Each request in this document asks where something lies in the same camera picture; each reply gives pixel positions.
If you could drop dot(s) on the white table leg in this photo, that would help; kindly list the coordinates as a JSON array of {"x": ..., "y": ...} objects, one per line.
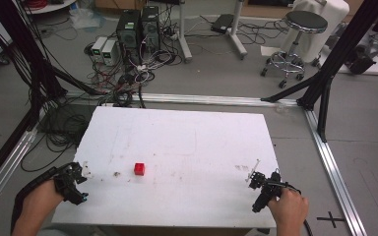
[
  {"x": 238, "y": 36},
  {"x": 184, "y": 39}
]

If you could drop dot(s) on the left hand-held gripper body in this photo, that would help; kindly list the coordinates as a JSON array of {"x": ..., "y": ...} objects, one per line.
[{"x": 69, "y": 183}]

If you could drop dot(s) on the black round stool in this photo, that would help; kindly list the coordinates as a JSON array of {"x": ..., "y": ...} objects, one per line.
[{"x": 305, "y": 21}]

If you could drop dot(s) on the red cube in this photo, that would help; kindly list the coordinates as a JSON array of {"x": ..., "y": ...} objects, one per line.
[{"x": 139, "y": 169}]

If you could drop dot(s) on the slim black computer tower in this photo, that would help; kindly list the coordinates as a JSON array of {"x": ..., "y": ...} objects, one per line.
[{"x": 151, "y": 28}]

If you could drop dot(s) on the large black computer tower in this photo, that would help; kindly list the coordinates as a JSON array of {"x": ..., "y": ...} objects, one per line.
[{"x": 128, "y": 36}]

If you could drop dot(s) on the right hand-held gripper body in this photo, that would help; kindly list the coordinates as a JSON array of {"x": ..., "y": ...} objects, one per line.
[{"x": 269, "y": 190}]

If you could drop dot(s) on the white power supply unit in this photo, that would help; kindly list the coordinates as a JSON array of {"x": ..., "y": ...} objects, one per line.
[
  {"x": 98, "y": 47},
  {"x": 110, "y": 52}
]

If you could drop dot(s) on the clear plastic bag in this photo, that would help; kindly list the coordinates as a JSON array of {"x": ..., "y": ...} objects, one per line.
[{"x": 85, "y": 18}]

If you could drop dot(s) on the long aluminium rail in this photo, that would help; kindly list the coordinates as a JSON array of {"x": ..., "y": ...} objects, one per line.
[{"x": 210, "y": 99}]

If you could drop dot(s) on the black frame beam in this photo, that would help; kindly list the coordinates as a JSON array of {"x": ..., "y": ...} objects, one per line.
[{"x": 3, "y": 154}]

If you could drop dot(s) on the round white table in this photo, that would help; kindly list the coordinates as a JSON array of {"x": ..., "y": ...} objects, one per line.
[{"x": 50, "y": 7}]

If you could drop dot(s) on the flat black box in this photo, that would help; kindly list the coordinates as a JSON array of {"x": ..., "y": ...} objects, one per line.
[{"x": 222, "y": 23}]

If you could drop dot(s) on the black frame post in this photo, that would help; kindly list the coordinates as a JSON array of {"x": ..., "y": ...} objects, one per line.
[{"x": 324, "y": 111}]

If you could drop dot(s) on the black device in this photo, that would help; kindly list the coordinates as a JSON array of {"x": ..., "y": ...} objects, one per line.
[{"x": 362, "y": 60}]

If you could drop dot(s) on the person's right hand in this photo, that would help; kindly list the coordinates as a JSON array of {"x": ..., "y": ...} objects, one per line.
[{"x": 290, "y": 209}]

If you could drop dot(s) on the person's left hand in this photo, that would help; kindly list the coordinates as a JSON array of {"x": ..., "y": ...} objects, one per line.
[{"x": 41, "y": 203}]

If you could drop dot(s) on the black frame brace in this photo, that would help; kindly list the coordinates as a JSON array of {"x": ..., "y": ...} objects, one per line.
[{"x": 292, "y": 88}]

